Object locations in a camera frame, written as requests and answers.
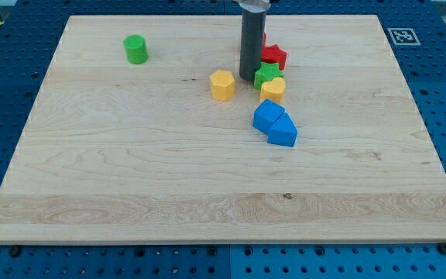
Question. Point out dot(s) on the yellow hexagon block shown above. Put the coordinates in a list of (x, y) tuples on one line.
[(222, 85)]

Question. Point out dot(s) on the blue cube block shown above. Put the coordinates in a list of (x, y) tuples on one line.
[(266, 114)]

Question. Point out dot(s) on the blue pentagon block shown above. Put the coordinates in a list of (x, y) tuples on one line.
[(283, 132)]

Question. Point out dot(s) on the yellow heart block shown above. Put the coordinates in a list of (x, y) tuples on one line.
[(273, 90)]

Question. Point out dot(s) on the wooden board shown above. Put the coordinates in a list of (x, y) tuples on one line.
[(115, 153)]

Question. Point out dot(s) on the green star block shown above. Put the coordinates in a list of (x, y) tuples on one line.
[(266, 72)]

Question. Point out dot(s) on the red star block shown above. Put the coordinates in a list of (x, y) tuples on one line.
[(274, 55)]

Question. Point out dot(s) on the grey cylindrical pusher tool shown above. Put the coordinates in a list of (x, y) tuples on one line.
[(252, 32)]

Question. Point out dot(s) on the green cylinder block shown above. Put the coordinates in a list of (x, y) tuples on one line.
[(136, 49)]

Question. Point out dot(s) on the white fiducial marker tag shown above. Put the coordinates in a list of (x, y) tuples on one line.
[(402, 36)]

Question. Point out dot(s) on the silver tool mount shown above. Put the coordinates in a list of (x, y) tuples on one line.
[(254, 5)]

